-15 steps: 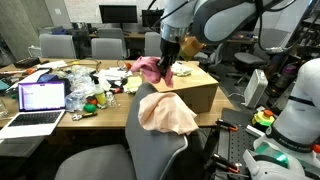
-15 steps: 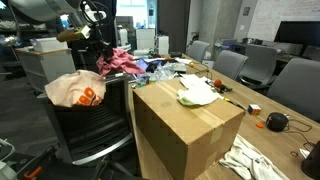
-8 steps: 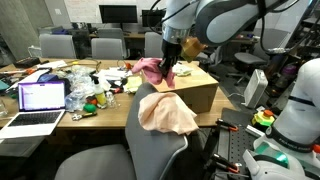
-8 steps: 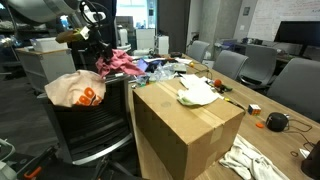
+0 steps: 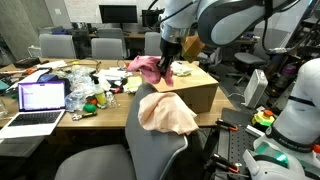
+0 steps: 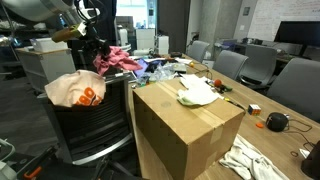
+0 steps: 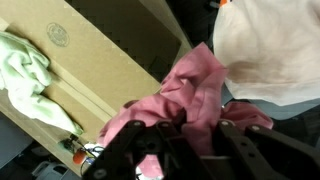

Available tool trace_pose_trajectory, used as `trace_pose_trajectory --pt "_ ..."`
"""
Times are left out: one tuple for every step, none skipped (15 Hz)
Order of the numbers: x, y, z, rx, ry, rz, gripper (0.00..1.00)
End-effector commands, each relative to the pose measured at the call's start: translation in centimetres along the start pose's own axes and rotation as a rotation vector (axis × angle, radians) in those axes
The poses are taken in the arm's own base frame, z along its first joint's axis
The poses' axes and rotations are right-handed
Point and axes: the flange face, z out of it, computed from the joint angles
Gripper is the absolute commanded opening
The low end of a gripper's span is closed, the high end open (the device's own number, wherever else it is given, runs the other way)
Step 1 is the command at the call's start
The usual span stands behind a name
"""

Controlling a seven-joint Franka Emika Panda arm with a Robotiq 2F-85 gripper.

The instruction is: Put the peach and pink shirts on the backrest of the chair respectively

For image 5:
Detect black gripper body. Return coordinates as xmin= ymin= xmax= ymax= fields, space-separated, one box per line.
xmin=158 ymin=37 xmax=184 ymax=64

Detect pink shirt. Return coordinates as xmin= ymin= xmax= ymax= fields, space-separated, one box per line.
xmin=126 ymin=55 xmax=175 ymax=88

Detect peach shirt with orange print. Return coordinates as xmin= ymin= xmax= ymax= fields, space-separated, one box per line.
xmin=137 ymin=92 xmax=199 ymax=136

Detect grey conference chair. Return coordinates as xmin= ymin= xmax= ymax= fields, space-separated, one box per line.
xmin=90 ymin=37 xmax=124 ymax=61
xmin=96 ymin=27 xmax=128 ymax=58
xmin=144 ymin=31 xmax=163 ymax=58
xmin=38 ymin=33 xmax=77 ymax=60

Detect grey mesh desk chair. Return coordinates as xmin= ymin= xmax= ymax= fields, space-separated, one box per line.
xmin=196 ymin=46 xmax=225 ymax=67

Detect grey rolling desk chair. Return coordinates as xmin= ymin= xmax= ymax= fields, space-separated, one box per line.
xmin=228 ymin=39 xmax=284 ymax=86

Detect large grey office chair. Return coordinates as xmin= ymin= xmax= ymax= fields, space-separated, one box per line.
xmin=54 ymin=82 xmax=189 ymax=180

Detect white shirt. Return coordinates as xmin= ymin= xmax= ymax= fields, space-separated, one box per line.
xmin=170 ymin=60 xmax=194 ymax=77

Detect pale yellow cloth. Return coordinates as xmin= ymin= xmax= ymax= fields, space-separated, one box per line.
xmin=123 ymin=75 xmax=144 ymax=94

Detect black computer monitor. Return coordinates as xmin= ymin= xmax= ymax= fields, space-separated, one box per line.
xmin=141 ymin=9 xmax=165 ymax=28
xmin=98 ymin=4 xmax=139 ymax=24

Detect large cardboard box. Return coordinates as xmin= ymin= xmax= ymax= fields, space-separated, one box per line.
xmin=141 ymin=64 xmax=220 ymax=114

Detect long wooden desk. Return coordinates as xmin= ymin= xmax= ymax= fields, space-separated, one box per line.
xmin=88 ymin=31 xmax=259 ymax=46

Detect pile of white papers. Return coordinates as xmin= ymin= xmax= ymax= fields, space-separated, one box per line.
xmin=98 ymin=67 xmax=131 ymax=83

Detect clear glass jar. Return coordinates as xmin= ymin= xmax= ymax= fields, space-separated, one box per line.
xmin=105 ymin=91 xmax=118 ymax=109

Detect yellow spray bottle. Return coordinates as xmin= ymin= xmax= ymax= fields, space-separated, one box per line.
xmin=93 ymin=77 xmax=108 ymax=108

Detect green ball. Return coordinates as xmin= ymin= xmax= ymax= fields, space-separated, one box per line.
xmin=83 ymin=103 xmax=98 ymax=114

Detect clear plastic bags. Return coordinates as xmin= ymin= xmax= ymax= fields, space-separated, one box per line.
xmin=64 ymin=71 xmax=96 ymax=112

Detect white space heater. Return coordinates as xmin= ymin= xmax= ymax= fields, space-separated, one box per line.
xmin=244 ymin=68 xmax=269 ymax=109

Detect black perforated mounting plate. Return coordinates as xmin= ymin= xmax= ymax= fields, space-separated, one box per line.
xmin=213 ymin=108 xmax=268 ymax=180

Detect yellow emergency stop button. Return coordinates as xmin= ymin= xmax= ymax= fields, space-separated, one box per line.
xmin=251 ymin=109 xmax=276 ymax=128

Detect dark blue pouch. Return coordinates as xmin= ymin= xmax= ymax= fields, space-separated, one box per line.
xmin=37 ymin=73 xmax=60 ymax=84

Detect purple bottle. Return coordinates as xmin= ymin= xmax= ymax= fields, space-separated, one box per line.
xmin=281 ymin=63 xmax=298 ymax=77

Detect silver laptop with lit screen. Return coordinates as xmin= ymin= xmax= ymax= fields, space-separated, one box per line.
xmin=0 ymin=80 xmax=67 ymax=140

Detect large white paper sheet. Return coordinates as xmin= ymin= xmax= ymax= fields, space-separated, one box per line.
xmin=8 ymin=68 xmax=51 ymax=91

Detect black flat electronic device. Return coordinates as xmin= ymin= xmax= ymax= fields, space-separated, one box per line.
xmin=13 ymin=57 xmax=42 ymax=70

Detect dark metal shelf rack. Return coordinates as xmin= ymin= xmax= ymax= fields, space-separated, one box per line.
xmin=266 ymin=0 xmax=320 ymax=113

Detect clear drinking glass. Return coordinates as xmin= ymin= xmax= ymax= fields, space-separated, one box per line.
xmin=0 ymin=99 xmax=9 ymax=118

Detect olive yellow wrist camera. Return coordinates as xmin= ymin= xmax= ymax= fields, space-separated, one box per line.
xmin=181 ymin=34 xmax=206 ymax=63

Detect orange handled black clamp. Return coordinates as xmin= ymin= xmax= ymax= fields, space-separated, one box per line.
xmin=210 ymin=153 xmax=243 ymax=174
xmin=215 ymin=118 xmax=240 ymax=132

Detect yellow handled pliers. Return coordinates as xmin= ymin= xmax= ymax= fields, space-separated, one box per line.
xmin=71 ymin=111 xmax=98 ymax=122

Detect white wall whiteboard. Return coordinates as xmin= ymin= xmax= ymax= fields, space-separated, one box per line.
xmin=63 ymin=0 xmax=166 ymax=24

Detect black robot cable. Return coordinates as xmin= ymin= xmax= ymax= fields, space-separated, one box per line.
xmin=261 ymin=0 xmax=301 ymax=54

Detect white wire basket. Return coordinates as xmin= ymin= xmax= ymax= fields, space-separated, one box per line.
xmin=27 ymin=45 xmax=43 ymax=58

